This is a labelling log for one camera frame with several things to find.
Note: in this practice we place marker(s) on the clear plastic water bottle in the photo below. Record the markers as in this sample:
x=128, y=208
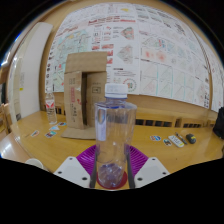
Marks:
x=115, y=133

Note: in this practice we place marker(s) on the round blue sticker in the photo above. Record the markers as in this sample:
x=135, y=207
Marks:
x=155, y=137

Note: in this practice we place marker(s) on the black bag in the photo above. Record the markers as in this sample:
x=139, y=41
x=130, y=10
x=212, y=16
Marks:
x=220, y=123

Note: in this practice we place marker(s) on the colourful card sticker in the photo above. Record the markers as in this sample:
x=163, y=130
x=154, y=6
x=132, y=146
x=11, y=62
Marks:
x=50, y=134
x=62, y=124
x=54, y=127
x=35, y=133

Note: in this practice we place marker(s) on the round dark sticker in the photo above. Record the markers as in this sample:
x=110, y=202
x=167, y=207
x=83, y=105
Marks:
x=167, y=142

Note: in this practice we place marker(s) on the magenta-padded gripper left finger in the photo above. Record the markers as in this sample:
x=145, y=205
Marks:
x=83, y=163

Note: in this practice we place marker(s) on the printed paper poster collage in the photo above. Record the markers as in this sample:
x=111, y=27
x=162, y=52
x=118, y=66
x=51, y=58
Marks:
x=160, y=50

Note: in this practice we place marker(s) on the dark pen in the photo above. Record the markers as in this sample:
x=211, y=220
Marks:
x=181, y=138

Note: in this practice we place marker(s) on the small red-labelled drink bottle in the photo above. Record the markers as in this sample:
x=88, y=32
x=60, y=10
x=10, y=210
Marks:
x=51, y=108

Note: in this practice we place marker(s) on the wooden chair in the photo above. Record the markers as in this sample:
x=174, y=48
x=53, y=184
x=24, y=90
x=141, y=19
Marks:
x=5, y=118

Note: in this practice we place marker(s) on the black and yellow tape measure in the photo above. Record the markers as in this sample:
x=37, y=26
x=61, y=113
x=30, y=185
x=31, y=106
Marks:
x=191, y=138

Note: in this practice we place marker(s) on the flat round red coaster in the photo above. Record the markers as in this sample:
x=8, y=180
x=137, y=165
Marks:
x=124, y=181

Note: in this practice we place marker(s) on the white remote control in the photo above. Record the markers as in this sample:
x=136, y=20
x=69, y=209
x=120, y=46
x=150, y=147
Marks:
x=175, y=141

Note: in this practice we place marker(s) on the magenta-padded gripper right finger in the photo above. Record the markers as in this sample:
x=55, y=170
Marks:
x=141, y=163

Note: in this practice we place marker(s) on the brown cardboard box stand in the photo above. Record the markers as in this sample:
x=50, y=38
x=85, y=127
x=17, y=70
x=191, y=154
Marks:
x=75, y=100

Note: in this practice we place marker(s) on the white wall panel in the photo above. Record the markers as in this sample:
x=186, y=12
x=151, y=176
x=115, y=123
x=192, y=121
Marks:
x=31, y=73

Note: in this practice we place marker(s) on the white cup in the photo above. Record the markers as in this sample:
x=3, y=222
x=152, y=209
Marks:
x=34, y=163

